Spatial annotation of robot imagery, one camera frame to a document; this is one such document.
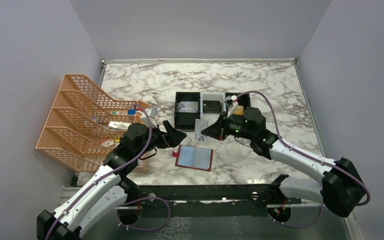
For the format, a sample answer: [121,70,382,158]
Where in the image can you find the red card holder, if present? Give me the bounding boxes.
[172,145,214,172]

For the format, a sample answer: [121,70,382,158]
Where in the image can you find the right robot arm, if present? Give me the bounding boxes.
[201,107,368,218]

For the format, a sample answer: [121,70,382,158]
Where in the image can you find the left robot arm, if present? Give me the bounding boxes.
[36,120,187,240]

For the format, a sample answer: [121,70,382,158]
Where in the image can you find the gold card in bin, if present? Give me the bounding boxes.
[232,105,244,116]

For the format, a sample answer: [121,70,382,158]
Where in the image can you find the black card in bin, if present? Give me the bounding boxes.
[202,100,223,114]

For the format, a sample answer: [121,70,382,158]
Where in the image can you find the silver card in bin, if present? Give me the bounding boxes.
[177,101,199,113]

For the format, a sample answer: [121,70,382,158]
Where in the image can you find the white middle bin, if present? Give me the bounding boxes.
[199,91,226,130]

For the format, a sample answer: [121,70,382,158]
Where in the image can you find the left black bin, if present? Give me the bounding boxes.
[174,92,201,131]

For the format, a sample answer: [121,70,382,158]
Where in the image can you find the blue item in organizer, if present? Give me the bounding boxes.
[127,109,136,116]

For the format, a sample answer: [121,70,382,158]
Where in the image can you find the silver foil packet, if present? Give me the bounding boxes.
[108,121,132,131]

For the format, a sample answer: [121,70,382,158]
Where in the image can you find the orange plastic file organizer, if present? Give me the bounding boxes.
[35,74,149,172]

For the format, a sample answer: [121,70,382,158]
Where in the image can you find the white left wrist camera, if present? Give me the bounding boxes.
[140,106,158,127]

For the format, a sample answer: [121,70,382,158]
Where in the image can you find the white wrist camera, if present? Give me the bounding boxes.
[223,95,238,118]
[140,106,158,127]

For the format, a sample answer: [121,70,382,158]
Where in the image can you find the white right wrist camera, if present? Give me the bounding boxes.
[223,95,238,118]

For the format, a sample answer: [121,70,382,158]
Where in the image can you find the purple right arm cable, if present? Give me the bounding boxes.
[231,90,371,229]

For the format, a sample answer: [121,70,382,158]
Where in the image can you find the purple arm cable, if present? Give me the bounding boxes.
[44,104,154,240]
[231,90,371,229]

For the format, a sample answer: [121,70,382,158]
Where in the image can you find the black mounting rail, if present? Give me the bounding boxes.
[116,183,301,220]

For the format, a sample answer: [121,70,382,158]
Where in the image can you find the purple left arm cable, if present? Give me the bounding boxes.
[44,104,154,240]

